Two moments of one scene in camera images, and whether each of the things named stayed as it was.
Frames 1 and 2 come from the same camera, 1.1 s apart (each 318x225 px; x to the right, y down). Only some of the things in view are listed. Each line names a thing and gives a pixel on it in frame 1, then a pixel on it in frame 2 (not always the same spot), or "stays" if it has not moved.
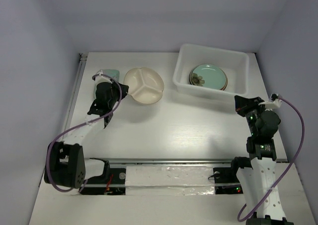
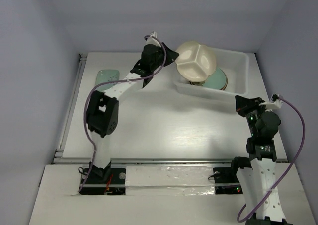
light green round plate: x=208 y=76 stays
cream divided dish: x=145 y=85 to x=196 y=61
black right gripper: x=243 y=104 stays
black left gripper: x=117 y=88 to x=170 y=55
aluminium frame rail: x=82 y=60 stays
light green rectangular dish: x=113 y=73 stays
